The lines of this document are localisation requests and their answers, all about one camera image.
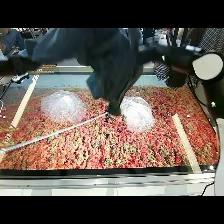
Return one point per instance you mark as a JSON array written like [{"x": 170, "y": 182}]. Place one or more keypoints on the dark grey garment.
[{"x": 106, "y": 56}]

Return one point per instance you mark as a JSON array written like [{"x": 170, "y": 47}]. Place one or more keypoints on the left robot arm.
[{"x": 16, "y": 64}]

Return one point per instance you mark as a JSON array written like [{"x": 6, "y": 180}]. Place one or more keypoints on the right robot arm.
[{"x": 208, "y": 66}]

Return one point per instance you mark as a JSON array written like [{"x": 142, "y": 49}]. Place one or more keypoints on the silver frame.
[{"x": 100, "y": 186}]

